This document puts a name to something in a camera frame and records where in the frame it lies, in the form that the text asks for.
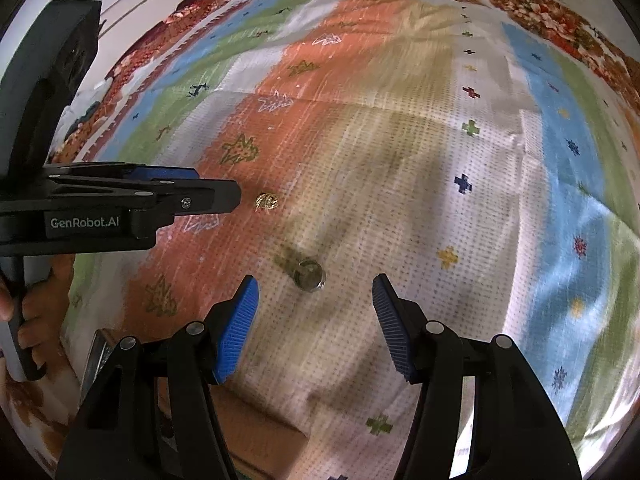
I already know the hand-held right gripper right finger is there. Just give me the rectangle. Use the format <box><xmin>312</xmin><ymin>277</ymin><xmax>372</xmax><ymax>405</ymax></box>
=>
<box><xmin>372</xmin><ymin>273</ymin><xmax>583</xmax><ymax>480</ymax></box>

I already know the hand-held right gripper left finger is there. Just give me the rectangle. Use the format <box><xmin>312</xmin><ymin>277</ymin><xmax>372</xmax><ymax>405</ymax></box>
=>
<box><xmin>55</xmin><ymin>275</ymin><xmax>261</xmax><ymax>480</ymax></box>

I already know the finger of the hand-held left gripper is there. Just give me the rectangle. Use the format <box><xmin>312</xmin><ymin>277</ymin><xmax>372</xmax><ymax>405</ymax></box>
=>
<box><xmin>45</xmin><ymin>162</ymin><xmax>200</xmax><ymax>182</ymax></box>
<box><xmin>47</xmin><ymin>174</ymin><xmax>242</xmax><ymax>218</ymax></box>

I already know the small silver ring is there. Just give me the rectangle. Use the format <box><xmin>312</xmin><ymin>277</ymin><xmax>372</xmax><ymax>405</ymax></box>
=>
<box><xmin>292</xmin><ymin>257</ymin><xmax>326</xmax><ymax>292</ymax></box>

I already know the rectangular metal tin box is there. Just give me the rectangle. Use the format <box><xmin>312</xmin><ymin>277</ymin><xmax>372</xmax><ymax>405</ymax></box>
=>
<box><xmin>79</xmin><ymin>327</ymin><xmax>115</xmax><ymax>406</ymax></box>

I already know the person's left hand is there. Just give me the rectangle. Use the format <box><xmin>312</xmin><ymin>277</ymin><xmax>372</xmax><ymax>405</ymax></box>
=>
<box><xmin>0</xmin><ymin>260</ymin><xmax>75</xmax><ymax>358</ymax></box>

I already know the white plastic bag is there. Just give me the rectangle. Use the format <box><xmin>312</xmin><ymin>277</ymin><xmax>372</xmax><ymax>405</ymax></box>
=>
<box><xmin>65</xmin><ymin>77</ymin><xmax>113</xmax><ymax>126</ymax></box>

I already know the striped printed cloth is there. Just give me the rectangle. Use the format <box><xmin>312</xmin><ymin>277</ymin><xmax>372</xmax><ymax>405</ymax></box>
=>
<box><xmin>65</xmin><ymin>0</ymin><xmax>640</xmax><ymax>480</ymax></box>

